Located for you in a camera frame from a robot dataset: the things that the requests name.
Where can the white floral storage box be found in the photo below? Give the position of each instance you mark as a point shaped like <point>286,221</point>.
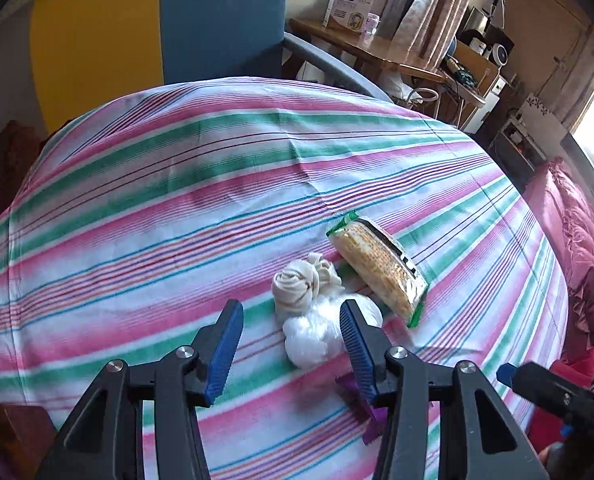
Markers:
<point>544,112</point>

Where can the purple cloth item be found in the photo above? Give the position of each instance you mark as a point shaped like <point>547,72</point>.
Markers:
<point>352,391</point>

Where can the pink green striped bed sheet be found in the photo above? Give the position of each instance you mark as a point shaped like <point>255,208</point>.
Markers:
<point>152,210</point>

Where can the pink quilt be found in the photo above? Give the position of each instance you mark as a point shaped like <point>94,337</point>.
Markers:
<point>572,240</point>

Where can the pink checked curtain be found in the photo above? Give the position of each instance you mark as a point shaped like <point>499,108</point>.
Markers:
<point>427,10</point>

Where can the cracker packet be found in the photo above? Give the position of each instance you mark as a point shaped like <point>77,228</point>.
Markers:
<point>377,265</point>

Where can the black speaker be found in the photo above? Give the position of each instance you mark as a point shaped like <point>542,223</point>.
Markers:
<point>487,35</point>

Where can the dark red pillow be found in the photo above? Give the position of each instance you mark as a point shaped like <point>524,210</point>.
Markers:
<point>14,160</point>

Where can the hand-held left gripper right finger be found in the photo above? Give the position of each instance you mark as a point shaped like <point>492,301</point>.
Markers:
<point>359,350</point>

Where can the white plastic bag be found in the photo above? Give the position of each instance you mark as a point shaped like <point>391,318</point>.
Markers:
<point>312,335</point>

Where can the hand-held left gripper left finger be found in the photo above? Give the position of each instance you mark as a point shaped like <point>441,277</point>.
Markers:
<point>224,350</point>

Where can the brown wooden box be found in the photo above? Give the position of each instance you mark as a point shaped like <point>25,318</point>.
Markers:
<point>12,440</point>

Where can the grey bed rail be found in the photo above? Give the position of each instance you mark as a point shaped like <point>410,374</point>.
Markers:
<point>337,67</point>

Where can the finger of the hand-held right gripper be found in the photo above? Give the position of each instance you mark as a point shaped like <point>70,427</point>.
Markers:
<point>542,385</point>

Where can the white cardboard box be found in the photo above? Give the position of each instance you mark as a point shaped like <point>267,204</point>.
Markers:
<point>349,7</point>

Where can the wooden desk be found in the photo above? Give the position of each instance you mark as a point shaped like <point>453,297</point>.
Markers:
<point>377,52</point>

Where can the beige rolled socks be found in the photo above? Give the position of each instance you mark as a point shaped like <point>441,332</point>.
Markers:
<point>292,287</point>

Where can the small clear bottle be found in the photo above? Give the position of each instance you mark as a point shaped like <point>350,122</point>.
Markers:
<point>370,30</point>

